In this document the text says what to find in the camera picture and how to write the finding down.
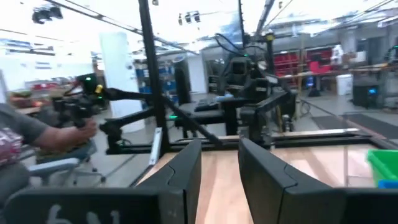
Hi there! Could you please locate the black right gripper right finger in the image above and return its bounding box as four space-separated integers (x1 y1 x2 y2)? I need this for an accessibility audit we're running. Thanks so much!
238 137 398 224

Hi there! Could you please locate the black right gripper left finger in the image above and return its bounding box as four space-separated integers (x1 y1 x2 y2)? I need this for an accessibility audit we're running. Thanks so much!
2 138 203 224

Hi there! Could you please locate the blue plastic basket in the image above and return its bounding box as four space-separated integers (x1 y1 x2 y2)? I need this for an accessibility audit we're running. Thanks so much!
377 179 398 189

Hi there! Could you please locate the green plastic basket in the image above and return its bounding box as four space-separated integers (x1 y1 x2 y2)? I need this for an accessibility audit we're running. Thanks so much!
366 149 398 187

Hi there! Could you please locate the person's hand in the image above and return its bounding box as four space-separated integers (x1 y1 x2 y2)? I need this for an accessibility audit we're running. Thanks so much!
73 119 98 144

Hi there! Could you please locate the black floor mat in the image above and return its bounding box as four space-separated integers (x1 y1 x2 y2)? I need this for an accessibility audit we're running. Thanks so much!
310 113 398 139

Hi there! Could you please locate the grey office chair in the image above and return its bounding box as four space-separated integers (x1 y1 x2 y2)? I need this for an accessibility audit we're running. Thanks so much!
26 138 108 187

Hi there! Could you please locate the white bin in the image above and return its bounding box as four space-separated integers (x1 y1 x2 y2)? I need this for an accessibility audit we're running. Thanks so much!
336 73 354 96

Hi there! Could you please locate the red storage shelving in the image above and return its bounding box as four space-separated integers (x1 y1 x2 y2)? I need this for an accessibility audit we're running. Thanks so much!
273 49 333 77

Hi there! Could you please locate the black box with blue light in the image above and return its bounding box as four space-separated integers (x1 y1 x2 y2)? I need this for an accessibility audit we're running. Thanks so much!
353 83 385 109

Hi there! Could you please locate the white building pillar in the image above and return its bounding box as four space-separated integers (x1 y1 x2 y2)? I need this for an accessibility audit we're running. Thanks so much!
98 30 146 133

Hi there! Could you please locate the person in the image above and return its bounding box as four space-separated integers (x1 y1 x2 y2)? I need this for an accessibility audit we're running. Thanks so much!
0 102 98 206

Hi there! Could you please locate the black ceiling fixture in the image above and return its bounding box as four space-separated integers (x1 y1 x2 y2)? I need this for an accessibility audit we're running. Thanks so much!
30 6 65 25

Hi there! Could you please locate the silver aluminium rail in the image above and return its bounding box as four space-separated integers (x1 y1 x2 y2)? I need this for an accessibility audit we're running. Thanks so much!
148 126 164 166

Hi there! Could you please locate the black table edge frame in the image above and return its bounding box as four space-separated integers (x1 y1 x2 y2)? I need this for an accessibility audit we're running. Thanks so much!
105 128 398 156

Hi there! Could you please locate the black rig frame post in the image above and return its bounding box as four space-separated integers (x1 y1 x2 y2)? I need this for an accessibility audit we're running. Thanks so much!
137 0 171 156

